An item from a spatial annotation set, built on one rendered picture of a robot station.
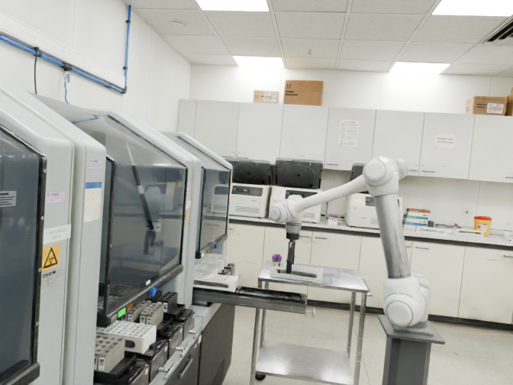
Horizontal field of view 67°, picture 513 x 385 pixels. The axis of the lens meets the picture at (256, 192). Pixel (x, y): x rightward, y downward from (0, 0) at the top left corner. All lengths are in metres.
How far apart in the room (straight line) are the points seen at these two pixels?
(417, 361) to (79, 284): 1.59
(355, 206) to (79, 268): 3.48
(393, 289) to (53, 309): 1.35
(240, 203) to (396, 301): 2.73
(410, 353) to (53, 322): 1.60
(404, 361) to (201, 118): 3.47
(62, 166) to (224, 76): 4.26
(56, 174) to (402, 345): 1.69
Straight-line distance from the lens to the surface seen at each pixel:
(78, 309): 1.05
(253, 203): 4.22
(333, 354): 2.73
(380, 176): 1.77
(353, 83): 4.94
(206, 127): 4.66
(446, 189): 5.04
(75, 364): 1.11
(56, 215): 0.92
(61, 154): 0.91
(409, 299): 1.82
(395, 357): 2.12
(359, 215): 4.22
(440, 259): 4.44
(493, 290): 4.68
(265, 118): 4.53
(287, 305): 1.91
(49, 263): 0.92
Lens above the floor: 1.40
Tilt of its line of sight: 3 degrees down
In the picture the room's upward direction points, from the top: 4 degrees clockwise
